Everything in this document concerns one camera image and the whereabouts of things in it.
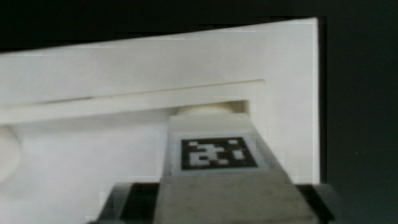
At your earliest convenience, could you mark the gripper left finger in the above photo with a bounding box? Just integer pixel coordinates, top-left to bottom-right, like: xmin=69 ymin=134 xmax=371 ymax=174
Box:
xmin=86 ymin=182 xmax=159 ymax=224

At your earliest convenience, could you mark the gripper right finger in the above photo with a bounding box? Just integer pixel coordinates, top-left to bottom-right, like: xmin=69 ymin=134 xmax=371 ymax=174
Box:
xmin=296 ymin=183 xmax=349 ymax=224

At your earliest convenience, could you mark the white leg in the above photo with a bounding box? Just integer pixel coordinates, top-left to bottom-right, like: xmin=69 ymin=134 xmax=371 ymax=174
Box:
xmin=154 ymin=103 xmax=319 ymax=224

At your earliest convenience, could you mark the white square tabletop part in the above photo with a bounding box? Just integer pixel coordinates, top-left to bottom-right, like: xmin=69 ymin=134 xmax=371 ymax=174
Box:
xmin=0 ymin=19 xmax=319 ymax=224

